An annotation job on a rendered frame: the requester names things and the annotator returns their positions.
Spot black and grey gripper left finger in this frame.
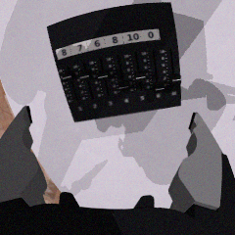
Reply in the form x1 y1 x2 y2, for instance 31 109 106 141
0 106 47 235

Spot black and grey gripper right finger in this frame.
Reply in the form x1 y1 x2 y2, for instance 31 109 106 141
168 112 235 235

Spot black lighting desk panel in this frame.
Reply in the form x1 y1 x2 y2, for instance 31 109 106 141
47 2 181 122

